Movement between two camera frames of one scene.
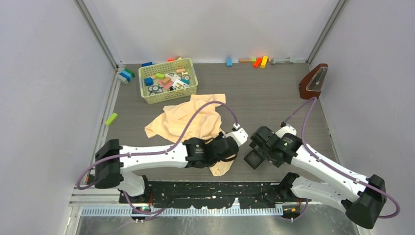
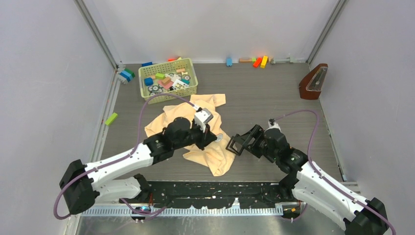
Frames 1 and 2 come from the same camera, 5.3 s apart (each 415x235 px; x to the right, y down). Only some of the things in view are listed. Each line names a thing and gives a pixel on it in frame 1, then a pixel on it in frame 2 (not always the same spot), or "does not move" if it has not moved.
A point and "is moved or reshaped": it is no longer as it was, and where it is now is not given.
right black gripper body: (268, 157) does not move
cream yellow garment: (175, 119) does not move
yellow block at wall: (264, 61) does not move
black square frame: (254, 159) is moved or reshaped
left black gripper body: (212, 161) to (195, 135)
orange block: (257, 62) does not move
